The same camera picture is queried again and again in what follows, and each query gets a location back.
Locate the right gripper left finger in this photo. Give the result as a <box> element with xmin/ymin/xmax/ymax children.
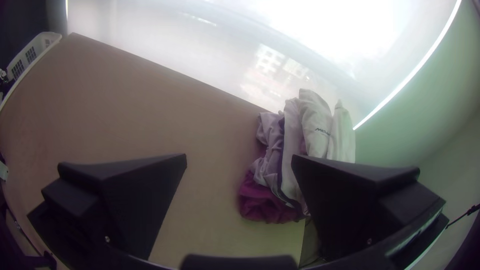
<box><xmin>26</xmin><ymin>152</ymin><xmax>188</xmax><ymax>262</ymax></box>

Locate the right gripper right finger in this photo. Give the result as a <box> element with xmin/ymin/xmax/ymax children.
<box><xmin>291</xmin><ymin>154</ymin><xmax>448</xmax><ymax>262</ymax></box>

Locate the heap of clothes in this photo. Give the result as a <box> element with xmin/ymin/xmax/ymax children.
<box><xmin>236</xmin><ymin>88</ymin><xmax>356</xmax><ymax>225</ymax></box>

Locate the white laundry basket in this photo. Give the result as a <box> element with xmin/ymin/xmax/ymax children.
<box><xmin>5</xmin><ymin>31</ymin><xmax>63</xmax><ymax>82</ymax></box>

